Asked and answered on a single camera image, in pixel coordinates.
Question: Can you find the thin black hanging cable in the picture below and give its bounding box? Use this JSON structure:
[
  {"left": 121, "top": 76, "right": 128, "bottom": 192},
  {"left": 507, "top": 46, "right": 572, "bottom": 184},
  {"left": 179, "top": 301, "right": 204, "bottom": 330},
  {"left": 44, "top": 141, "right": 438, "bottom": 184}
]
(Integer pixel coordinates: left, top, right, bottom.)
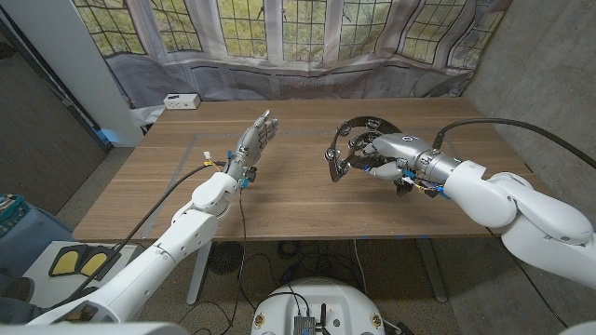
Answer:
[
  {"left": 232, "top": 185, "right": 251, "bottom": 327},
  {"left": 485, "top": 226, "right": 570, "bottom": 329}
]

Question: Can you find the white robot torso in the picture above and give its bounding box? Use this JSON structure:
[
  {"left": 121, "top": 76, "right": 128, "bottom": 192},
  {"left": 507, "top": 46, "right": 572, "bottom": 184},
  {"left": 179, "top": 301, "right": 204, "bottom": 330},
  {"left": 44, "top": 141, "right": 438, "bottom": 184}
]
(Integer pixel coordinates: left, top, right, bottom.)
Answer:
[{"left": 251, "top": 277, "right": 386, "bottom": 335}]

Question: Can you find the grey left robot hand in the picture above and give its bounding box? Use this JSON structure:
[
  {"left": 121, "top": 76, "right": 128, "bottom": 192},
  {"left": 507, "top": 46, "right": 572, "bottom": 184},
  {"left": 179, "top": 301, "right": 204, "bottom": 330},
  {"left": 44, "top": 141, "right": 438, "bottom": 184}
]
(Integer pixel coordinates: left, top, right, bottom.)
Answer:
[{"left": 225, "top": 109, "right": 279, "bottom": 181}]

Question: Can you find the black floor cable bundle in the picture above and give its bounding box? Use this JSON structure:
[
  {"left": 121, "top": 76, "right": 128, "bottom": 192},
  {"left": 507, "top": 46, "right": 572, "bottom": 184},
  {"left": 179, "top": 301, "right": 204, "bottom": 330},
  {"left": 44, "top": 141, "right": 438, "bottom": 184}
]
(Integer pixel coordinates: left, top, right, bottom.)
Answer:
[{"left": 237, "top": 239, "right": 358, "bottom": 311}]

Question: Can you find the yellow black foot pedal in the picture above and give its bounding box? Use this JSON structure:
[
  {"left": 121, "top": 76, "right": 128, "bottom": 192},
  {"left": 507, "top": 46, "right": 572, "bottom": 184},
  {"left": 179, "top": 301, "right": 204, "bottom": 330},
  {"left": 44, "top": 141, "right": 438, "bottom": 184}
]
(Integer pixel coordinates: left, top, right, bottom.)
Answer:
[
  {"left": 48, "top": 245, "right": 89, "bottom": 278},
  {"left": 78, "top": 248, "right": 121, "bottom": 279}
]

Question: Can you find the white cable under table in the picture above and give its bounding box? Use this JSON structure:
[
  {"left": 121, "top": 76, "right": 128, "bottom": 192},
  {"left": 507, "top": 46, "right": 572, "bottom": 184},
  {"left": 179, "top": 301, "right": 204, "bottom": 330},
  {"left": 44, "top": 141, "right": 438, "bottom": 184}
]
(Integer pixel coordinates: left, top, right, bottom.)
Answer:
[{"left": 352, "top": 239, "right": 370, "bottom": 297}]

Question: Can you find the white pillar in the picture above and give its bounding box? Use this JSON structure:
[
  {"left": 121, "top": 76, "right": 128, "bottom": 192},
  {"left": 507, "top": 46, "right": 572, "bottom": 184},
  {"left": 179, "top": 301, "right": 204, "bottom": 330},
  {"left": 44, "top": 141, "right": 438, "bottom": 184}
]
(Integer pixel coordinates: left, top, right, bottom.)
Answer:
[{"left": 0, "top": 0, "right": 145, "bottom": 149}]

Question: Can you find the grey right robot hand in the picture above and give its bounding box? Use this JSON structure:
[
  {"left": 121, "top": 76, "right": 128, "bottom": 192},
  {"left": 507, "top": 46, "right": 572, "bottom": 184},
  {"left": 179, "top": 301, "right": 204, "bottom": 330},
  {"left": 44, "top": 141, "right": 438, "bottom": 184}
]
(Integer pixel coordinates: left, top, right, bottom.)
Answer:
[{"left": 362, "top": 133, "right": 434, "bottom": 182}]

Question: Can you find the grey table leg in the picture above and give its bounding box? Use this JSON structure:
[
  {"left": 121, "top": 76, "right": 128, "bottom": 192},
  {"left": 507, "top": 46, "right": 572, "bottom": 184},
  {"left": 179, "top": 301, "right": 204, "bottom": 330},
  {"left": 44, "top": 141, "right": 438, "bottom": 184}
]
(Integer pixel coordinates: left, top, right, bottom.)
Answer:
[
  {"left": 414, "top": 237, "right": 450, "bottom": 304},
  {"left": 185, "top": 240, "right": 214, "bottom": 306}
]

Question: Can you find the dark partition panel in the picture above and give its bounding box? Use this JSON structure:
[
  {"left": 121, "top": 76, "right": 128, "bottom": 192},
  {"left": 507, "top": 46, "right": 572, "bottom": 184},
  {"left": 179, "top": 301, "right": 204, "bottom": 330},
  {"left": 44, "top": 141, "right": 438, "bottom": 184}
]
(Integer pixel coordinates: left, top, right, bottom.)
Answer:
[{"left": 0, "top": 20, "right": 114, "bottom": 216}]

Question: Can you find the printed window backdrop cloth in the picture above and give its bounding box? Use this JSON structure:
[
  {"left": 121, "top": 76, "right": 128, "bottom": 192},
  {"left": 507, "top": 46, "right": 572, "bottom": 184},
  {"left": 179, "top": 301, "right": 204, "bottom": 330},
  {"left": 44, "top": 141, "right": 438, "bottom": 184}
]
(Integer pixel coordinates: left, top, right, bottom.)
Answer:
[{"left": 72, "top": 0, "right": 513, "bottom": 111}]

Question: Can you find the round black floor fan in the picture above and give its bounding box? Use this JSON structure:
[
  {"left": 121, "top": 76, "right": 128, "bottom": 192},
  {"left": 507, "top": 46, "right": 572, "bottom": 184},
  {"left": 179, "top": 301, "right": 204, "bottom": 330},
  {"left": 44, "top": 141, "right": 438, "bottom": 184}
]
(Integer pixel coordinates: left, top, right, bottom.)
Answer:
[{"left": 208, "top": 240, "right": 247, "bottom": 276}]

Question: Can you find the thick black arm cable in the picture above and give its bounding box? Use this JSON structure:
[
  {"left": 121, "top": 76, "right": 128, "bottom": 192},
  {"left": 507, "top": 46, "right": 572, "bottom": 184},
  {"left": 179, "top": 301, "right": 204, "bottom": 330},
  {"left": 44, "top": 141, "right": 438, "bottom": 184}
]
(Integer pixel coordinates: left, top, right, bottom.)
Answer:
[
  {"left": 432, "top": 117, "right": 596, "bottom": 171},
  {"left": 49, "top": 160, "right": 226, "bottom": 309}
]

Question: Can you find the black tambourine with metal jingles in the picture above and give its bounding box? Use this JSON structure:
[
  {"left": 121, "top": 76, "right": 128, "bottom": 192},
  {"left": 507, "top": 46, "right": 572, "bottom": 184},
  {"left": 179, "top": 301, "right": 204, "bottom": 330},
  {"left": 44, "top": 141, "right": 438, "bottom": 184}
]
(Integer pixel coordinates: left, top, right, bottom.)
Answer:
[{"left": 324, "top": 115, "right": 404, "bottom": 183}]

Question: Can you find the white power strip box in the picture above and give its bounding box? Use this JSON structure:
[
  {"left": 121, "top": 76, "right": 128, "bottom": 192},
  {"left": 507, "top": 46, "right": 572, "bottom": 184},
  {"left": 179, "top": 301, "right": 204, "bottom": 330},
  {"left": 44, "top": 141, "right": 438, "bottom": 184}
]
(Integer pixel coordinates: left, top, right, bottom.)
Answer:
[{"left": 163, "top": 93, "right": 202, "bottom": 111}]

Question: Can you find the blue upholstered chair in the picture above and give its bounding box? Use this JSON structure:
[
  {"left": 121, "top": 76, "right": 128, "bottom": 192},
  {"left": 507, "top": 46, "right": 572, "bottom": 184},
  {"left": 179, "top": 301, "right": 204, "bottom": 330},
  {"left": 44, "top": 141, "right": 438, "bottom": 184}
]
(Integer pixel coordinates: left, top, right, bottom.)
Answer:
[{"left": 0, "top": 204, "right": 76, "bottom": 303}]

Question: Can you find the teal plastic basket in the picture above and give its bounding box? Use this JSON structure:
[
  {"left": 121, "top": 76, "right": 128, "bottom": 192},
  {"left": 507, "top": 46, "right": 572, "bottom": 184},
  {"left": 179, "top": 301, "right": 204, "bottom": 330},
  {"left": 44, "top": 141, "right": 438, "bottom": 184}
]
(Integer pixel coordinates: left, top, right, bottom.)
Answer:
[{"left": 0, "top": 194, "right": 30, "bottom": 238}]

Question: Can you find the white pedal platform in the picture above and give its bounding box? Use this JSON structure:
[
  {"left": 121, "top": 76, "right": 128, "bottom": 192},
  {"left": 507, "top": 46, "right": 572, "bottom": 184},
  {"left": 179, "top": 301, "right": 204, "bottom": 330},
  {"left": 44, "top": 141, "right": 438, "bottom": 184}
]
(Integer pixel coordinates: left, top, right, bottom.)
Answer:
[{"left": 21, "top": 240, "right": 141, "bottom": 309}]

